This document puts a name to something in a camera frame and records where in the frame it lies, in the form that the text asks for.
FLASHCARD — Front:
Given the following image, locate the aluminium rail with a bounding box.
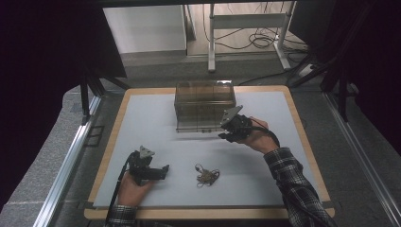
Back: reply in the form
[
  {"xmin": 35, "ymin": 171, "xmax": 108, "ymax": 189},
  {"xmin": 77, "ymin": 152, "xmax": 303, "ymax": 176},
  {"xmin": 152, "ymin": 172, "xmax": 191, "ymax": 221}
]
[
  {"xmin": 32, "ymin": 96, "xmax": 104, "ymax": 227},
  {"xmin": 323, "ymin": 92, "xmax": 401, "ymax": 227}
]

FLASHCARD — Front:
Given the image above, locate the transparent brown drawer box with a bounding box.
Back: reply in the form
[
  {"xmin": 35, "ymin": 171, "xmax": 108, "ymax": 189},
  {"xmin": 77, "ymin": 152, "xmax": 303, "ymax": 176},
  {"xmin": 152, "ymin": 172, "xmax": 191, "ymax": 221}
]
[{"xmin": 173, "ymin": 79, "xmax": 237, "ymax": 134}]

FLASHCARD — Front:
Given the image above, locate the dark curtain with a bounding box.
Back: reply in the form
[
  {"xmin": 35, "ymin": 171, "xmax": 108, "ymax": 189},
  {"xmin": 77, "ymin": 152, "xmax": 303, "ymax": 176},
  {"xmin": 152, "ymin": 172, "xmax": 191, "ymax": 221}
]
[
  {"xmin": 288, "ymin": 0, "xmax": 401, "ymax": 156},
  {"xmin": 0, "ymin": 0, "xmax": 128, "ymax": 210}
]

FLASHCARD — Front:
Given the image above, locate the black metal stand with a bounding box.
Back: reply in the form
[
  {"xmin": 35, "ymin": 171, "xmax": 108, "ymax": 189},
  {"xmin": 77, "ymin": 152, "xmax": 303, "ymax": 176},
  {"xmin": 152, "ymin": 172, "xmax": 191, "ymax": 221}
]
[{"xmin": 288, "ymin": 44, "xmax": 352, "ymax": 123}]

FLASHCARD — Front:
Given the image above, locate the bundle of black floor cables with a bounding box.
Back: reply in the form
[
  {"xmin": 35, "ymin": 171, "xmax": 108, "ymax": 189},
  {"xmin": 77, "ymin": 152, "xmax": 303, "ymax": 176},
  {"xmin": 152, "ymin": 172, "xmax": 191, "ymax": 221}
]
[{"xmin": 202, "ymin": 2, "xmax": 309, "ymax": 55}]

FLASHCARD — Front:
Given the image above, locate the person's right hand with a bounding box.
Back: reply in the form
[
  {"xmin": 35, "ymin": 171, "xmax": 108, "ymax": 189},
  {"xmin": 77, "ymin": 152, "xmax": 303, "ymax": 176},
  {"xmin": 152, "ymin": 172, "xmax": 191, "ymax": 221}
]
[{"xmin": 237, "ymin": 115, "xmax": 281, "ymax": 156}]

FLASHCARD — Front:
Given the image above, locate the black tripod stand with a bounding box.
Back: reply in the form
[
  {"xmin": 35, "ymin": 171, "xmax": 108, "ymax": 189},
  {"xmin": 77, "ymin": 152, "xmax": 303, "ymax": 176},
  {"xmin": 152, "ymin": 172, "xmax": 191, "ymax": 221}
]
[{"xmin": 79, "ymin": 66, "xmax": 132, "ymax": 125}]

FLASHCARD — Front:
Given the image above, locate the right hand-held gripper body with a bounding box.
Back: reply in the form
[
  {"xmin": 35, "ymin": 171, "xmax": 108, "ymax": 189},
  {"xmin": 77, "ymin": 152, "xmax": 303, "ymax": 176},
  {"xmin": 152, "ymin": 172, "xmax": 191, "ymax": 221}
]
[{"xmin": 219, "ymin": 105, "xmax": 253, "ymax": 143}]

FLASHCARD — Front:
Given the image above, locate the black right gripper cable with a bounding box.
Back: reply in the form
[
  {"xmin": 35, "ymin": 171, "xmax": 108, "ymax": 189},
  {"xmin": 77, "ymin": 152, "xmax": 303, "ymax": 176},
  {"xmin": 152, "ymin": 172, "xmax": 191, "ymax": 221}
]
[{"xmin": 250, "ymin": 117, "xmax": 281, "ymax": 148}]

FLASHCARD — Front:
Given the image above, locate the white power strip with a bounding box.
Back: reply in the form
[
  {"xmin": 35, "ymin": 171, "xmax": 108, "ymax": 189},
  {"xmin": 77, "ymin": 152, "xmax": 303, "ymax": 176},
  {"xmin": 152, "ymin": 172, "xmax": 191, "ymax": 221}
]
[{"xmin": 297, "ymin": 63, "xmax": 317, "ymax": 79}]

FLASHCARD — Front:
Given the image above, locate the black floor cable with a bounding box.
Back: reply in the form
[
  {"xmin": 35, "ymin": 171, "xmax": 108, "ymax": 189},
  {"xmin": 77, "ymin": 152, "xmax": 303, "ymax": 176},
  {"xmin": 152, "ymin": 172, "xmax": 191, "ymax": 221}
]
[{"xmin": 237, "ymin": 69, "xmax": 301, "ymax": 87}]

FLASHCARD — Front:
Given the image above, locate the white cabinet panel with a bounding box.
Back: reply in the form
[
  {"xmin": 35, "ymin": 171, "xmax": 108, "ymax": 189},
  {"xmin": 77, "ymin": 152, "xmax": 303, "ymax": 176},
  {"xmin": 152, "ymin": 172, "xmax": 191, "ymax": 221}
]
[{"xmin": 102, "ymin": 4, "xmax": 188, "ymax": 55}]

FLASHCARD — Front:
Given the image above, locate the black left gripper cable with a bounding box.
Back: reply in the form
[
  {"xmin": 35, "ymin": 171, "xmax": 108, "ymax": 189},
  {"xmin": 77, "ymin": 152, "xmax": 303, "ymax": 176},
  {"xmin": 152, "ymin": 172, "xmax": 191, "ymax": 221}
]
[{"xmin": 104, "ymin": 156, "xmax": 131, "ymax": 227}]

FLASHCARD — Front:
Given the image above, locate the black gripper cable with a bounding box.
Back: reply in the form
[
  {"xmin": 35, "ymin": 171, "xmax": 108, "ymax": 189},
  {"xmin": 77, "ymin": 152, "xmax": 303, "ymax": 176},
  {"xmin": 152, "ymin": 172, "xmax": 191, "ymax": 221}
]
[
  {"xmin": 250, "ymin": 117, "xmax": 281, "ymax": 148},
  {"xmin": 104, "ymin": 156, "xmax": 131, "ymax": 227}
]

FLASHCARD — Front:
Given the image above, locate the person's left hand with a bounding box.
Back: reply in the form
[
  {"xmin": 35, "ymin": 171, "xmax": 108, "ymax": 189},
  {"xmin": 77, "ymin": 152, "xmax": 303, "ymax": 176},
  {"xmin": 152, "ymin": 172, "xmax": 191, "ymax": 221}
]
[{"xmin": 117, "ymin": 171, "xmax": 156, "ymax": 209}]

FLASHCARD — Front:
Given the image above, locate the white metal desk frame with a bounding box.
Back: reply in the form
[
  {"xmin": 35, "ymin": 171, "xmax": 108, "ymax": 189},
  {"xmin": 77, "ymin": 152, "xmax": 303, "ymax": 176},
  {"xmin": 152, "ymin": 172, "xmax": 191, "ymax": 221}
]
[{"xmin": 207, "ymin": 1, "xmax": 298, "ymax": 73}]

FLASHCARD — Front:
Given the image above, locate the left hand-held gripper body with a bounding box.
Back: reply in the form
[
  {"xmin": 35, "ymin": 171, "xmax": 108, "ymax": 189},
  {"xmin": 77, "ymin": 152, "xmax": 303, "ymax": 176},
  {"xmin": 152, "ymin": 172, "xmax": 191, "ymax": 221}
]
[{"xmin": 127, "ymin": 145, "xmax": 163, "ymax": 185}]

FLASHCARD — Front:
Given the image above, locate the transparent brown drawer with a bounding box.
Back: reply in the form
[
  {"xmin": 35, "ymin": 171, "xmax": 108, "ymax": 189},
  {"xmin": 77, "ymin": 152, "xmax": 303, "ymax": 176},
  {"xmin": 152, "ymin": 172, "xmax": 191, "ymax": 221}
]
[{"xmin": 175, "ymin": 101, "xmax": 236, "ymax": 133}]

